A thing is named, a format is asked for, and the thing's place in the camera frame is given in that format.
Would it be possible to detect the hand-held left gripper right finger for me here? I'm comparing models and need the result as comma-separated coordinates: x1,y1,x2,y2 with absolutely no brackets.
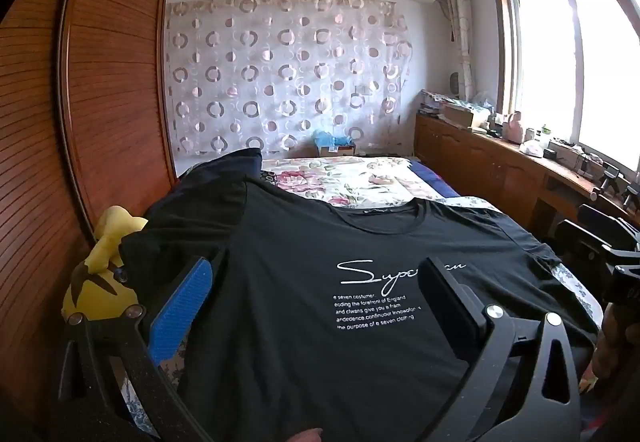
417,257,583,442

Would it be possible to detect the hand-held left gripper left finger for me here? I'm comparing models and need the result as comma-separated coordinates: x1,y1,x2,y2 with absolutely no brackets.
55,257,226,442

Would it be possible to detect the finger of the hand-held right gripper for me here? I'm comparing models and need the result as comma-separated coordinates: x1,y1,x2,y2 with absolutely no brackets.
577,203,640,245
555,218,640,268

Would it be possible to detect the black printed t-shirt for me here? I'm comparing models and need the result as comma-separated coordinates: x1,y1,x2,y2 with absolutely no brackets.
120,179,601,442

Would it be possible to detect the person's right hand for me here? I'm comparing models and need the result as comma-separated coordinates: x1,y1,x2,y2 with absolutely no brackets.
592,307,626,378

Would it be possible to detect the bed with blue floral sheet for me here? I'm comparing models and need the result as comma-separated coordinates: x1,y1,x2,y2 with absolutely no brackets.
120,154,606,423

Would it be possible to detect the yellow plush toy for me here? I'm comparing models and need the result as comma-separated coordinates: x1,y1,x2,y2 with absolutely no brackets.
61,205,151,323

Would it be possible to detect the long wooden cabinet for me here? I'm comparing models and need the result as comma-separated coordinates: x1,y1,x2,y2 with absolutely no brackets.
414,114,640,243

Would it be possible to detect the pink container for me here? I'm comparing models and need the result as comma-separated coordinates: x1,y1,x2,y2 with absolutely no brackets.
502,112,523,141

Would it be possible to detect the folded navy blanket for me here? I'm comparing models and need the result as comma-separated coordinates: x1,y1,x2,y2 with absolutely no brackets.
145,148,263,243

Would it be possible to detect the window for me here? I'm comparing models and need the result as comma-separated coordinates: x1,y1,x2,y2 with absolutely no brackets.
492,0,640,173

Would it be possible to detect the pink floral quilt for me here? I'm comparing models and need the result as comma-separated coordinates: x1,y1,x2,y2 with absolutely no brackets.
260,155,418,209

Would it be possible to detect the large cardboard box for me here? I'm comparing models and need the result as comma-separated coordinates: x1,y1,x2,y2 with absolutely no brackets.
442,102,488,129

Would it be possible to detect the stack of books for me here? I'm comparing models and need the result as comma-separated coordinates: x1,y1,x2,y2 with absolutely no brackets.
419,89,451,118

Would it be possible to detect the blue plastic bag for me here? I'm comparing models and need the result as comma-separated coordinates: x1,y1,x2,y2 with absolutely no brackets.
314,129,362,150

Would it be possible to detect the wooden headboard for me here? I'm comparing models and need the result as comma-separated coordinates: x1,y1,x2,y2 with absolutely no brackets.
0,0,178,423

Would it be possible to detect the bundled patterned window curtain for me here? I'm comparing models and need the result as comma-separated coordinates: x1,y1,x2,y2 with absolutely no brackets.
441,0,476,103

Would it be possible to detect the circle-patterned sheer curtain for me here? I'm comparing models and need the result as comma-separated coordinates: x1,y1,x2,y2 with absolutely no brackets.
165,0,426,160

